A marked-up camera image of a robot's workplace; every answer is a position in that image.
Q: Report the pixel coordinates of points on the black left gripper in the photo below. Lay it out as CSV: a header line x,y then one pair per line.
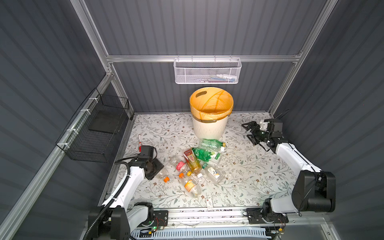
x,y
159,165

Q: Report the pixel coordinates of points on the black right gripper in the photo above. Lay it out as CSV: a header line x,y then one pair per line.
x,y
253,132

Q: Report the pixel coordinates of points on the clear bottle pink label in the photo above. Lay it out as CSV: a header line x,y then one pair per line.
x,y
178,164

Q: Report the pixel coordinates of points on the amber bottle red label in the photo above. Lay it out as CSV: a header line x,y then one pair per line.
x,y
192,161

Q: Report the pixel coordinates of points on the clear bottle orange cap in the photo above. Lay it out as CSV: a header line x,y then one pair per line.
x,y
190,185

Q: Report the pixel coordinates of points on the clear bottle white label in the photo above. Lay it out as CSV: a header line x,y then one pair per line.
x,y
213,173

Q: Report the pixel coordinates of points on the clear bottle orange label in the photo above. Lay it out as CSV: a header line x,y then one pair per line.
x,y
163,175

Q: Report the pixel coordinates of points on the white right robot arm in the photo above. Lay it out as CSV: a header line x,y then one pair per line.
x,y
314,189

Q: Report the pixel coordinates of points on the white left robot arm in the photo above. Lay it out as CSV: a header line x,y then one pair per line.
x,y
113,220

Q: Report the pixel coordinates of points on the white ribbed trash bin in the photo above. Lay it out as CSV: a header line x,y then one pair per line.
x,y
211,130

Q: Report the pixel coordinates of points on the orange bin liner bag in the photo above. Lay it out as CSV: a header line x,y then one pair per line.
x,y
211,104

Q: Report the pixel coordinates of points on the red white marker pen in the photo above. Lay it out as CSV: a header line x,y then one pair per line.
x,y
140,142

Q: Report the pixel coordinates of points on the green bottle yellow cap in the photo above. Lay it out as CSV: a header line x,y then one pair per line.
x,y
212,145

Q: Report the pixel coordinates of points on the green crushed bottle white label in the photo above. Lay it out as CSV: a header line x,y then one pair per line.
x,y
206,156

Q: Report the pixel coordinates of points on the tubes in white basket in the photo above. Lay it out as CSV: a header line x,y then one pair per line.
x,y
220,78

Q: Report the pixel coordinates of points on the white paper tag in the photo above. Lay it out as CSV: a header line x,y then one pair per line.
x,y
209,204

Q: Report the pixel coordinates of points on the black wire mesh basket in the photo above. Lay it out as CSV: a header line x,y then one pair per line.
x,y
97,135

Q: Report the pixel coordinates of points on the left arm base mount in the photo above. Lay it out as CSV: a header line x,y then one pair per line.
x,y
159,220

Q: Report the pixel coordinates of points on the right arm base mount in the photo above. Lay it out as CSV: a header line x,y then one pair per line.
x,y
259,216

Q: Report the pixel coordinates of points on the white wire mesh basket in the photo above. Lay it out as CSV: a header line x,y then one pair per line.
x,y
188,69

